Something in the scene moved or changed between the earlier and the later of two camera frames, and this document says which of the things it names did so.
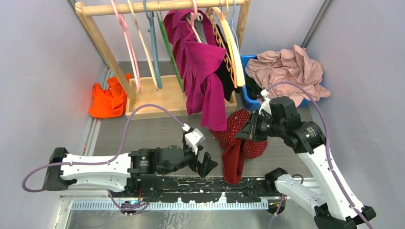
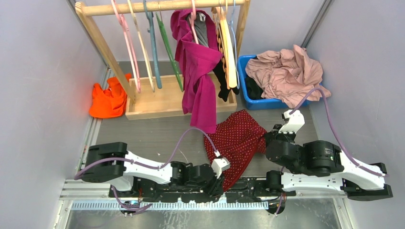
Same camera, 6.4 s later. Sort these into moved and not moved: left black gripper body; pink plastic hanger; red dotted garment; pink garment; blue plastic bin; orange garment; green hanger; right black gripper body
Moved: red dotted garment; left black gripper body; right black gripper body
Not moved: blue plastic bin; pink plastic hanger; green hanger; pink garment; orange garment
